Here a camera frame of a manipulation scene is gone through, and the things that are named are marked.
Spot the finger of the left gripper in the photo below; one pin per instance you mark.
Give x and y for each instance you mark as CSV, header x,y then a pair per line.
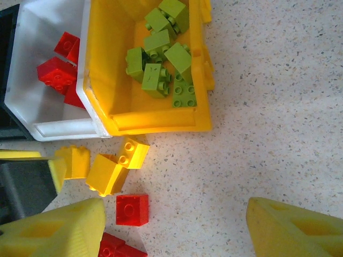
x,y
18,155
29,187

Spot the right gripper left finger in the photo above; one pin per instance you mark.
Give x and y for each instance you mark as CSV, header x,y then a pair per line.
x,y
53,233

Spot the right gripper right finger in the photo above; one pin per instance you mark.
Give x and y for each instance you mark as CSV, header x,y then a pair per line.
x,y
294,233

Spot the yellow lego brick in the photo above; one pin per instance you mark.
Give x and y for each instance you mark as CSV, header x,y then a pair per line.
x,y
77,162
134,155
103,174

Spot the green lego brick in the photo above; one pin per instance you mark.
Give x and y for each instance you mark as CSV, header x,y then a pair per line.
x,y
134,63
175,10
178,57
151,79
156,41
156,20

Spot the green lego plate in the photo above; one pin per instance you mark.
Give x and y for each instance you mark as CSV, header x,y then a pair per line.
x,y
185,95

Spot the long red lego brick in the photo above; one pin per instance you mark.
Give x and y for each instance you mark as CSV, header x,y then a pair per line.
x,y
112,246

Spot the white plastic bin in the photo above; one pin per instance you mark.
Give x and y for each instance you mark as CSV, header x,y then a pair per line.
x,y
34,40

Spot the black plastic bin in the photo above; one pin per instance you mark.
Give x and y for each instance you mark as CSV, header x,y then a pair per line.
x,y
5,34

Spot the yellow plastic bin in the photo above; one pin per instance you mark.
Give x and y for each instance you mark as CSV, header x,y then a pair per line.
x,y
107,53

